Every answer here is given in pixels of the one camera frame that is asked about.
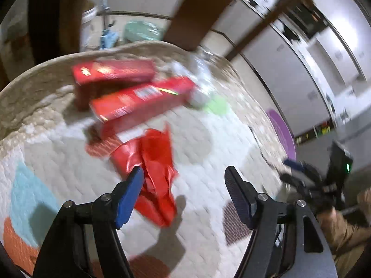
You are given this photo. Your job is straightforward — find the red foil bag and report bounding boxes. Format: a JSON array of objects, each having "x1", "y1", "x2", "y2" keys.
[{"x1": 111, "y1": 124, "x2": 178, "y2": 227}]

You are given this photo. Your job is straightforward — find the clear plastic bag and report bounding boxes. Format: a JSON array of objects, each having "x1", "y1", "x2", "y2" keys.
[{"x1": 171, "y1": 50, "x2": 216, "y2": 109}]

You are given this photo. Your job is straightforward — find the brown jacket right forearm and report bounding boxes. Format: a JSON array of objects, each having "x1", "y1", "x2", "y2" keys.
[{"x1": 316, "y1": 208, "x2": 370, "y2": 277}]

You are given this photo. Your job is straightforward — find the grey kitchen base cabinets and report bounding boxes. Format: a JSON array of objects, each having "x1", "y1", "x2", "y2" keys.
[{"x1": 211, "y1": 0, "x2": 335, "y2": 136}]

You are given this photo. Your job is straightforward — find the green bagged trash bin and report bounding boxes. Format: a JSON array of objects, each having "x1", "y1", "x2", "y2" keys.
[{"x1": 123, "y1": 20, "x2": 163, "y2": 43}]

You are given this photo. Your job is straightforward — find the purple perforated basket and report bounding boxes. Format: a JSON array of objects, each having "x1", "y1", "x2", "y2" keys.
[{"x1": 266, "y1": 109, "x2": 296, "y2": 161}]

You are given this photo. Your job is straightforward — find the quilted heart pattern table cover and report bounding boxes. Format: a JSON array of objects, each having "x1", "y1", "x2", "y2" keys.
[{"x1": 1, "y1": 42, "x2": 286, "y2": 277}]

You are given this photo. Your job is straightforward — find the long red carton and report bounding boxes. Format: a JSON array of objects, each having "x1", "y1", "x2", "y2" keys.
[{"x1": 90, "y1": 77, "x2": 196, "y2": 139}]

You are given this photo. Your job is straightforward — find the red box with gold emblem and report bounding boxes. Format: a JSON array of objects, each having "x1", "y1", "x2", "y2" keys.
[{"x1": 72, "y1": 59, "x2": 157, "y2": 111}]

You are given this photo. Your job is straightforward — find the dark wooden chair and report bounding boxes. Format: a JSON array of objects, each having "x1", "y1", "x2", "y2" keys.
[{"x1": 162, "y1": 0, "x2": 314, "y2": 61}]

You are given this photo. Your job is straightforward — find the mop with blue clamp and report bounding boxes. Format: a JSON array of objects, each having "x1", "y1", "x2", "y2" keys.
[{"x1": 99, "y1": 0, "x2": 119, "y2": 50}]

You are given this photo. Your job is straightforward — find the white plastic bucket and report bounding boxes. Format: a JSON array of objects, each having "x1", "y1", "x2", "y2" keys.
[{"x1": 80, "y1": 1, "x2": 97, "y2": 51}]

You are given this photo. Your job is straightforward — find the white upper wall cabinets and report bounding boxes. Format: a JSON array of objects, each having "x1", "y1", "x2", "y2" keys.
[{"x1": 313, "y1": 0, "x2": 370, "y2": 96}]

